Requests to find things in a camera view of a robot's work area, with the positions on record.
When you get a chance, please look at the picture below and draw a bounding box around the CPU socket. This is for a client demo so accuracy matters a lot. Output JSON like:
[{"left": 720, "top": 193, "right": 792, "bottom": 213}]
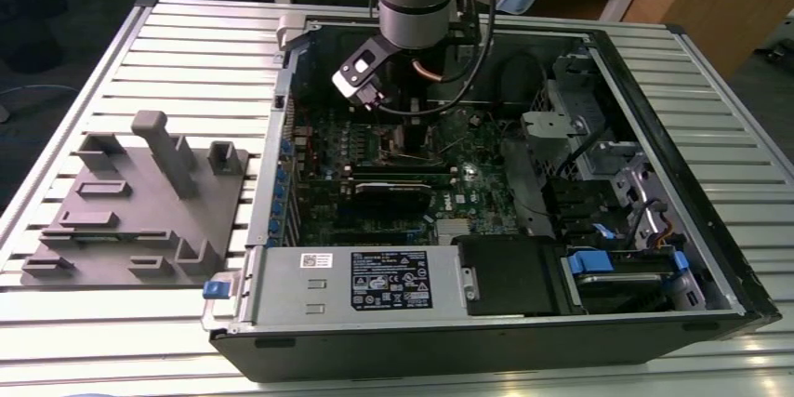
[{"left": 377, "top": 123, "right": 450, "bottom": 162}]

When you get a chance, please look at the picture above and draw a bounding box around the green RAM stick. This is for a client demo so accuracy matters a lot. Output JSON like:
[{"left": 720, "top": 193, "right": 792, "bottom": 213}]
[{"left": 353, "top": 169, "right": 453, "bottom": 183}]

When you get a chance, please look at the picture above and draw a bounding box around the green motherboard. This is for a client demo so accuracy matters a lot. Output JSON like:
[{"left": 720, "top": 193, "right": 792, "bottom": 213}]
[{"left": 290, "top": 101, "right": 545, "bottom": 248}]

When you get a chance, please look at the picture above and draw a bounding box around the black graphics card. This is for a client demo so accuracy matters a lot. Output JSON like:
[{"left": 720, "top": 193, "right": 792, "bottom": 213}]
[{"left": 354, "top": 180, "right": 433, "bottom": 220}]

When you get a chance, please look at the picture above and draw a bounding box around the silver chipset heat sink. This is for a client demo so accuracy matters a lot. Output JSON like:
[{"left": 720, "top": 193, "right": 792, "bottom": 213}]
[{"left": 437, "top": 218, "right": 474, "bottom": 244}]

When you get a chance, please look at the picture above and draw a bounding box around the hard disk in blue carrier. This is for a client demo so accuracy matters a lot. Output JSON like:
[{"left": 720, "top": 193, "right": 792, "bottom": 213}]
[{"left": 561, "top": 247, "right": 692, "bottom": 317}]

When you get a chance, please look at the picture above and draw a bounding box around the silver power supply unit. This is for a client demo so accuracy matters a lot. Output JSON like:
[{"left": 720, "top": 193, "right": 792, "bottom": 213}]
[{"left": 245, "top": 245, "right": 473, "bottom": 324}]

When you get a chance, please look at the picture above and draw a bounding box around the grey parts rack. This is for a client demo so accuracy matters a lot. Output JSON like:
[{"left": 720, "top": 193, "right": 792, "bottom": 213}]
[{"left": 18, "top": 110, "right": 254, "bottom": 287}]

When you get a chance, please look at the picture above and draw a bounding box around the black PC case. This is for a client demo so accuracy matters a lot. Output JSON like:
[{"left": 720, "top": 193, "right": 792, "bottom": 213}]
[{"left": 199, "top": 13, "right": 785, "bottom": 384}]

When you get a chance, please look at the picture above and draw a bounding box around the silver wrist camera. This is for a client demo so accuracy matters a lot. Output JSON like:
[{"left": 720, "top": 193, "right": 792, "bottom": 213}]
[{"left": 330, "top": 35, "right": 399, "bottom": 108}]

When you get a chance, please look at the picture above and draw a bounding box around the silver metal drive bracket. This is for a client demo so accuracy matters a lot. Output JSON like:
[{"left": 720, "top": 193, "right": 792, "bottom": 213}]
[{"left": 519, "top": 110, "right": 591, "bottom": 164}]

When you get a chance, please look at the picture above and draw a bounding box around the coloured wire bundle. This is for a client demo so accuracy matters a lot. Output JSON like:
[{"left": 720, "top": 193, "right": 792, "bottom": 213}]
[{"left": 642, "top": 199, "right": 684, "bottom": 252}]

